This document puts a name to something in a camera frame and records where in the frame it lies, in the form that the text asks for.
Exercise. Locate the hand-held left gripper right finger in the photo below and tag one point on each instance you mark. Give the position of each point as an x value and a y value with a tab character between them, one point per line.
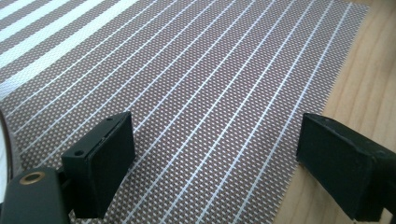
339	168

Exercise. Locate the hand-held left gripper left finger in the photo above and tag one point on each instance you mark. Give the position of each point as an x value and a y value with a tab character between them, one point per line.
102	174

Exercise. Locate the white plate with dark rim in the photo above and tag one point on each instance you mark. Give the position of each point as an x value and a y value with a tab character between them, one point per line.
3	152

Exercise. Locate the striped woven placemat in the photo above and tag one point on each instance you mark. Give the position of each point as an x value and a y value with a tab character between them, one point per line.
202	77

